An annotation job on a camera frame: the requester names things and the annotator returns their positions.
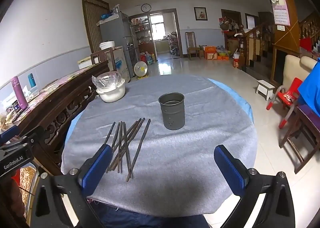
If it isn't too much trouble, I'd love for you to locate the wall calendar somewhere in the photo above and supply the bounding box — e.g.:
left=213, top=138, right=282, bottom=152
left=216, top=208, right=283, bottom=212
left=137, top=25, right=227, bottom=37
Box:
left=269, top=0, right=292, bottom=27

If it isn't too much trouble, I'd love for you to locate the framed wall picture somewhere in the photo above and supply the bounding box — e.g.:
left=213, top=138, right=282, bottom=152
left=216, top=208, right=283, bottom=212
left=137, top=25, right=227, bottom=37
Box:
left=194, top=7, right=208, bottom=21

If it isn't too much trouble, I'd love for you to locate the white bowl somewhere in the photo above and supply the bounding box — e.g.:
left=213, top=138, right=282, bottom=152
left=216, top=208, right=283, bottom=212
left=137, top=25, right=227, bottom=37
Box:
left=96, top=79, right=126, bottom=103

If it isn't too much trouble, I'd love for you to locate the small white stool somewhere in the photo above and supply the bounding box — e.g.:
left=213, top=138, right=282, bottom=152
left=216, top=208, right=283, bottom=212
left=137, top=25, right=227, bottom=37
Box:
left=255, top=80, right=275, bottom=101

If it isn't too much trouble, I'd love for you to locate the blue table cover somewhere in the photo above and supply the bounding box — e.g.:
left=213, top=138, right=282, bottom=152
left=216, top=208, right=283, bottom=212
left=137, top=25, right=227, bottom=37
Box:
left=64, top=78, right=254, bottom=148

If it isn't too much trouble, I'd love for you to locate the grey refrigerator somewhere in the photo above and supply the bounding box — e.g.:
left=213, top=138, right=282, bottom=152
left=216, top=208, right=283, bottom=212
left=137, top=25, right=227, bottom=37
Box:
left=99, top=12, right=135, bottom=76

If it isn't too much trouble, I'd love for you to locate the clear plastic bag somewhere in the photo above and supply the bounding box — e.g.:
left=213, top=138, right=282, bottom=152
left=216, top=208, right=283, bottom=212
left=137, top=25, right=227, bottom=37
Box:
left=92, top=71, right=123, bottom=92

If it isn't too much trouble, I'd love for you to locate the grey metal chopstick holder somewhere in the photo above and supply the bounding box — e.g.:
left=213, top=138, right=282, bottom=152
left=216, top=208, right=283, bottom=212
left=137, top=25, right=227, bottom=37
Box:
left=158, top=92, right=185, bottom=130

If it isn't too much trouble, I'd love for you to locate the orange patterned cloth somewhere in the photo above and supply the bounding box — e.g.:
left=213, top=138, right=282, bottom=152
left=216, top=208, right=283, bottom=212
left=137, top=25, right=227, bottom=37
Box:
left=19, top=165, right=38, bottom=208

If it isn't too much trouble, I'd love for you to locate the purple bottle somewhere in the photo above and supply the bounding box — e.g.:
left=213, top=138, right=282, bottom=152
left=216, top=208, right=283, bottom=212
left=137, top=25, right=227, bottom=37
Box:
left=11, top=76, right=28, bottom=109

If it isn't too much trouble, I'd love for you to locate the orange cardboard box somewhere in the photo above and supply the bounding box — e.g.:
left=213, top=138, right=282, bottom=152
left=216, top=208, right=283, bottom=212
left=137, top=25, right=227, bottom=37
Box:
left=204, top=46, right=217, bottom=60

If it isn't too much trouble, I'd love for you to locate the round electric heater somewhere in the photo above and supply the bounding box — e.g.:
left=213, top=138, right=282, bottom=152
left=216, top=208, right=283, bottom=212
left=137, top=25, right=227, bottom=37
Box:
left=134, top=61, right=150, bottom=78

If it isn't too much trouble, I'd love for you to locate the dark carved wooden bench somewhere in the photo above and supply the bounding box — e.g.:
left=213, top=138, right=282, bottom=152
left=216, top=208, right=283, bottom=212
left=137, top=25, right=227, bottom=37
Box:
left=15, top=60, right=110, bottom=176

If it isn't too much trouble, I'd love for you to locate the beige sofa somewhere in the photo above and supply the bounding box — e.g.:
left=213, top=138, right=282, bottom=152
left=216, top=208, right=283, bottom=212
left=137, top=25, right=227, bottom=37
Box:
left=282, top=54, right=318, bottom=93

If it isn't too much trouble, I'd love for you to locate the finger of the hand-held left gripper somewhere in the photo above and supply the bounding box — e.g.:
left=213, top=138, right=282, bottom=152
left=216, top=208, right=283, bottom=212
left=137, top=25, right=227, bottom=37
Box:
left=0, top=125, right=44, bottom=146

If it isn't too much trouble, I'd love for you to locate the shelf with bottles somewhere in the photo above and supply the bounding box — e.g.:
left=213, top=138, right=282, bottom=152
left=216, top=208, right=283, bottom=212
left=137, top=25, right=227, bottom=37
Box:
left=130, top=16, right=151, bottom=46

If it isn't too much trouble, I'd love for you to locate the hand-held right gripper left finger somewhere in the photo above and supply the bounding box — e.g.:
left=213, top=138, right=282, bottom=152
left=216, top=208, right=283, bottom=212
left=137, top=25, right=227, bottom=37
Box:
left=30, top=144, right=113, bottom=228

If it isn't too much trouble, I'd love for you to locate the blue cloth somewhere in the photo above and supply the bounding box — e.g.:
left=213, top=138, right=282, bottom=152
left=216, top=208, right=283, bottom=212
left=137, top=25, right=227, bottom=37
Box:
left=297, top=59, right=320, bottom=113

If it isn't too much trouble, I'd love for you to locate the grey felt table cloth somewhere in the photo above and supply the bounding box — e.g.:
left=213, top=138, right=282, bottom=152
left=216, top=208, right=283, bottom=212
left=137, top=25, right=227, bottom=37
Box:
left=61, top=74, right=258, bottom=217

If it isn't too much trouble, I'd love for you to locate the pile of dark chopsticks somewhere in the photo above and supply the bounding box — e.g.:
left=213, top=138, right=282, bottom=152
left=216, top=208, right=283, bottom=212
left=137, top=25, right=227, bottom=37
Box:
left=104, top=118, right=152, bottom=182

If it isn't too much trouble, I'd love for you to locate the white chest freezer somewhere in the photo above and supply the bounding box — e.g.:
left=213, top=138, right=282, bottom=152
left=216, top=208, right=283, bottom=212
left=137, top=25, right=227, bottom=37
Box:
left=110, top=46, right=130, bottom=81

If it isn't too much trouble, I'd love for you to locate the dark wooden side chair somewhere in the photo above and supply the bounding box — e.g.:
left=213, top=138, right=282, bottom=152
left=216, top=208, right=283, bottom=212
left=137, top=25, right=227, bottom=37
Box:
left=279, top=104, right=320, bottom=175

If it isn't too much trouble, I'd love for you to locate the brown window curtain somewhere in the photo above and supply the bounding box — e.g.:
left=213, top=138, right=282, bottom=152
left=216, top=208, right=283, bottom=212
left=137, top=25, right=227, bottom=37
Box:
left=81, top=0, right=110, bottom=54

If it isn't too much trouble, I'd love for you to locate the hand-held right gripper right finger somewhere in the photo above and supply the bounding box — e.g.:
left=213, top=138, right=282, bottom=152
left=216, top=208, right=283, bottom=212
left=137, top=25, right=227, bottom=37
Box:
left=214, top=144, right=295, bottom=228

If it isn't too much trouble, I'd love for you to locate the wooden dining chair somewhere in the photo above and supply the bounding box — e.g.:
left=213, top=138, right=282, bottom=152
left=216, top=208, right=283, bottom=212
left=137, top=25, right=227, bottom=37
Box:
left=185, top=31, right=201, bottom=60

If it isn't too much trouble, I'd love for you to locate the red plastic chair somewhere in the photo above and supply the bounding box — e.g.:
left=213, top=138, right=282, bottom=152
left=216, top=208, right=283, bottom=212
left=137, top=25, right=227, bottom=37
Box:
left=266, top=77, right=303, bottom=130

